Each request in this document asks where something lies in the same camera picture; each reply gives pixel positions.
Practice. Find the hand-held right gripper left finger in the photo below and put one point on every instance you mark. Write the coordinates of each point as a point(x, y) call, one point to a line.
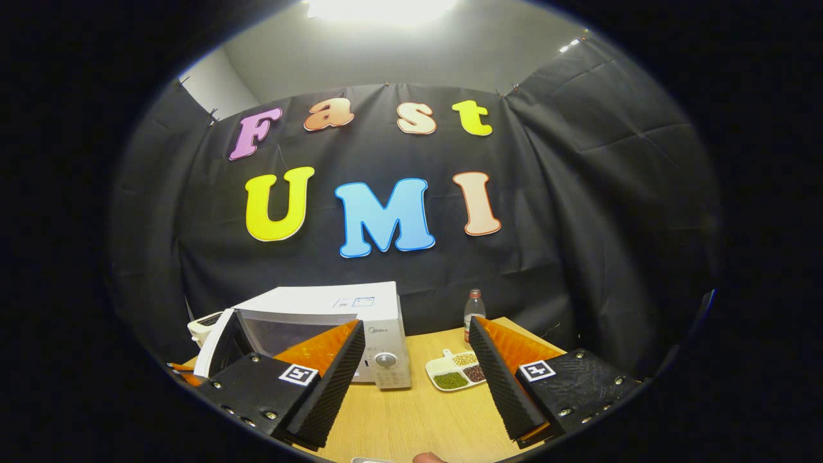
point(328, 392)

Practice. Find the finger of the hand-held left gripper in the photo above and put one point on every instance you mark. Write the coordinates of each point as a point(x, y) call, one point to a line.
point(189, 376)

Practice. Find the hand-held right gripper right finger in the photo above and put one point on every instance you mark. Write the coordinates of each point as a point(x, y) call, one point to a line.
point(505, 386)

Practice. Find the white microwave oven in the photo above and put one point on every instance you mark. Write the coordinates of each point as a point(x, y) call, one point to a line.
point(379, 315)

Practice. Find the white toaster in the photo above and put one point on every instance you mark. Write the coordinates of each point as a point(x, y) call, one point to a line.
point(204, 325)

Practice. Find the white divided dish of beans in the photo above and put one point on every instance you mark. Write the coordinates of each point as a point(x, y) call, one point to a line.
point(450, 376)

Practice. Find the clear bottle with red label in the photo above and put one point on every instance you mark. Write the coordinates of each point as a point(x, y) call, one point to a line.
point(474, 315)

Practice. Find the black backdrop cloth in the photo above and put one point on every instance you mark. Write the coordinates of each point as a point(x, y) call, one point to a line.
point(578, 225)

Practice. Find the small ceiling light panel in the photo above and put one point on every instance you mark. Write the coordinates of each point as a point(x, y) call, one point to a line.
point(568, 45)

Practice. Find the large ceiling light panel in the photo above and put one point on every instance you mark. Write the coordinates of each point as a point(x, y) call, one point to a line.
point(379, 9)

